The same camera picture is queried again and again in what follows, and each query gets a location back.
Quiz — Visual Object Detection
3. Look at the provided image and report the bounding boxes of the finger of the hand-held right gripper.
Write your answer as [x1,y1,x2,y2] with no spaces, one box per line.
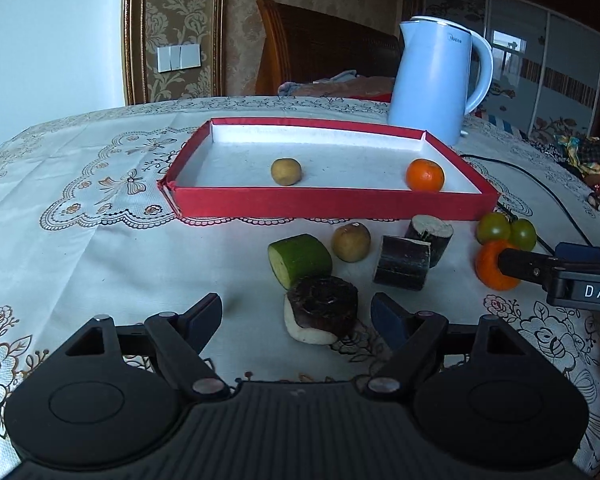
[554,242,600,263]
[497,248,562,288]

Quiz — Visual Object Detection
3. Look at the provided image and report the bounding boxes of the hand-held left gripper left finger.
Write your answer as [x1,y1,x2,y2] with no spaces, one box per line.
[65,293,231,403]

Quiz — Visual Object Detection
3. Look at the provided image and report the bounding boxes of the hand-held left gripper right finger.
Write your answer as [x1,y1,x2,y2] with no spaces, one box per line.
[367,293,531,402]

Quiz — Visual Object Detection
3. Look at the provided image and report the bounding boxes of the green tomato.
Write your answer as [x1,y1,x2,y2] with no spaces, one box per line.
[476,212,512,246]
[509,218,537,252]

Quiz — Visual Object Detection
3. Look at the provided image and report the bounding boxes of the orange mandarin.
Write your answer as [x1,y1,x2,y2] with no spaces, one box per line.
[475,240,523,291]
[406,158,446,193]

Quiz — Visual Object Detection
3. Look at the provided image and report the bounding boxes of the dark sugarcane piece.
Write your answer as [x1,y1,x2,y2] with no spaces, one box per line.
[373,235,432,292]

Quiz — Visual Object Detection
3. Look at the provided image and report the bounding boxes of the dark-skinned white root chunk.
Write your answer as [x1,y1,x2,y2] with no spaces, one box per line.
[283,275,358,346]

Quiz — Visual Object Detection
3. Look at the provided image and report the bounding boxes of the dark eggplant chunk back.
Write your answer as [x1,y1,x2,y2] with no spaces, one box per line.
[405,214,454,268]

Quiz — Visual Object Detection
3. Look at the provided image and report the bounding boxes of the green cucumber piece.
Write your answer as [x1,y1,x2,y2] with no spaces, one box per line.
[267,234,333,291]

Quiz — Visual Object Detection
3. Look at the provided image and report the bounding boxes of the red shallow tray box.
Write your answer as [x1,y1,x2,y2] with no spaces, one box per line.
[157,117,499,222]

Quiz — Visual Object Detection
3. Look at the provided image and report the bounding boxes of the brown round fruit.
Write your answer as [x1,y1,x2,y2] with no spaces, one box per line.
[331,222,371,263]

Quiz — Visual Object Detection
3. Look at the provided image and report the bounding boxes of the colourful cloth pile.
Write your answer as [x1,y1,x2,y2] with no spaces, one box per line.
[530,120,600,218]

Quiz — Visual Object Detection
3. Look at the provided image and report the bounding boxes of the small yellow round fruit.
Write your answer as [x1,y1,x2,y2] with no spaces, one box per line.
[271,158,303,187]

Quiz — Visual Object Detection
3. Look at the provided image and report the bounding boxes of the patterned sliding wardrobe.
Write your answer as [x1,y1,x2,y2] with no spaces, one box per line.
[422,0,600,141]

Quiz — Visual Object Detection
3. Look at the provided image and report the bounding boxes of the white electric kettle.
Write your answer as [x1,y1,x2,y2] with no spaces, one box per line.
[387,16,495,146]

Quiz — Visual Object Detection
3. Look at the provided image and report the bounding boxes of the crumpled bedding cloth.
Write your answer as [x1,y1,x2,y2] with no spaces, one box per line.
[278,71,396,101]

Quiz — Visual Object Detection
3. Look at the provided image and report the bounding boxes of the wooden headboard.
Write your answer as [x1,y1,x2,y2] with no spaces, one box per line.
[256,0,403,97]

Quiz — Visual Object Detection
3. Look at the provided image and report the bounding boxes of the black kettle cable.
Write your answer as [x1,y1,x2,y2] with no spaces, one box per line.
[457,154,598,256]

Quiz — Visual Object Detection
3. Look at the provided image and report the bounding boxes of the white light switch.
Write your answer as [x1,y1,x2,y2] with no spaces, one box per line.
[157,44,202,73]

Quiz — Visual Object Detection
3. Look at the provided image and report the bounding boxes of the gold wall frame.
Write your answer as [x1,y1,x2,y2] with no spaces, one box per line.
[121,0,226,107]

